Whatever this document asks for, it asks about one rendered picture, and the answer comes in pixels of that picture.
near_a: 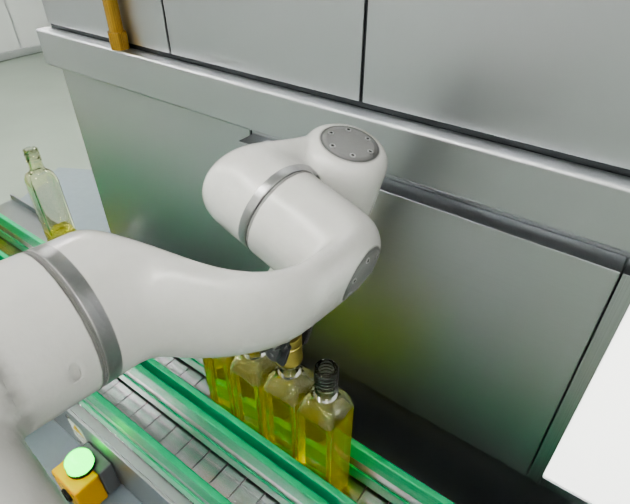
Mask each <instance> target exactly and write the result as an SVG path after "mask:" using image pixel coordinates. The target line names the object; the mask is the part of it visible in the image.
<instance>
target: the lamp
mask: <svg viewBox="0 0 630 504"><path fill-rule="evenodd" d="M95 465H96V460H95V457H94V455H93V454H92V453H91V451H90V450H89V449H87V448H77V449H74V450H73V451H71V452H70V453H69V454H68V455H67V457H66V459H65V461H64V468H65V470H66V473H67V475H68V476H69V477H70V478H71V479H75V480H78V479H82V478H84V477H86V476H88V475H89V474H90V473H91V472H92V471H93V469H94V468H95Z"/></svg>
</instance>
